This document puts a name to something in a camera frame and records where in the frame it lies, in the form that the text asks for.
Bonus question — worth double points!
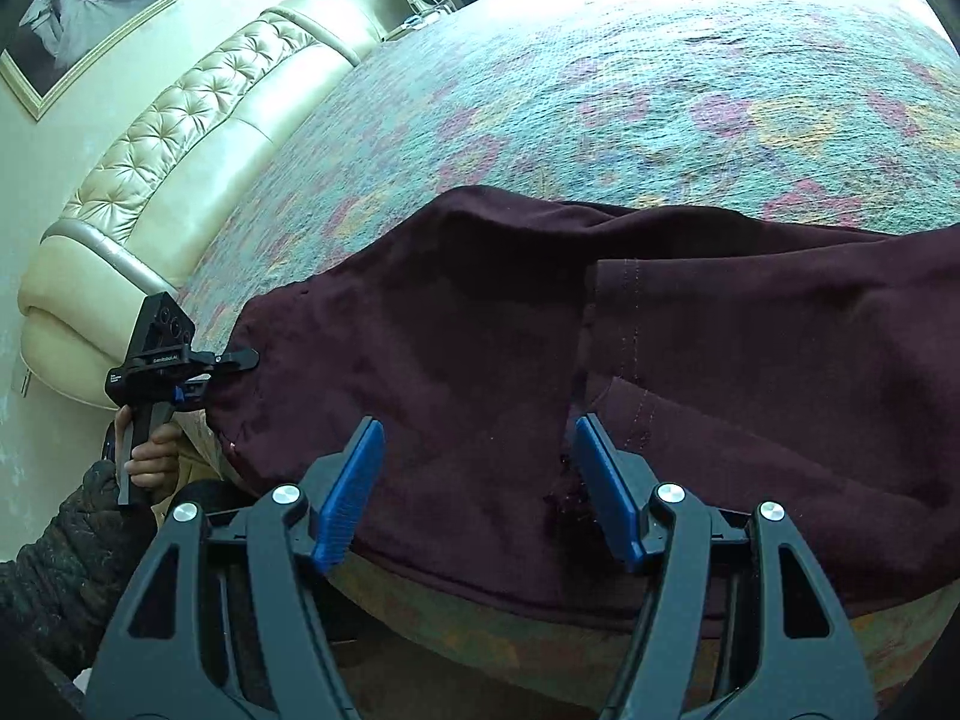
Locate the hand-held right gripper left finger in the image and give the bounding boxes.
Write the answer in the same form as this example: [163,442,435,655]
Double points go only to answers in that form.
[84,416,387,720]

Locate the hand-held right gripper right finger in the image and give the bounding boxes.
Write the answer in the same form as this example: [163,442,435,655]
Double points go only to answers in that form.
[574,412,878,720]

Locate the maroon pants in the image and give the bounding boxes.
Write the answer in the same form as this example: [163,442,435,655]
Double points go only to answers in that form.
[206,186,960,635]

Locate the person's left forearm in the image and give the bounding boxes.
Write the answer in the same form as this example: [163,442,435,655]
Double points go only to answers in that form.
[0,457,162,683]

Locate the person's left hand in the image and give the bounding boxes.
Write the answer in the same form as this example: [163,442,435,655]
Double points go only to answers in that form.
[122,422,185,497]

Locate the cream tufted headboard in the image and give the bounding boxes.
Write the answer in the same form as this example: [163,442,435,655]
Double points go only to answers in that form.
[19,0,383,406]

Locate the floral bed blanket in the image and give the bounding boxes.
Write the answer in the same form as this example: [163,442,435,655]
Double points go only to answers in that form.
[176,0,960,720]

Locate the framed wall picture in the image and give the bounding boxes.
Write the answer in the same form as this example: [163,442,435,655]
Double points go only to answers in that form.
[0,0,179,122]

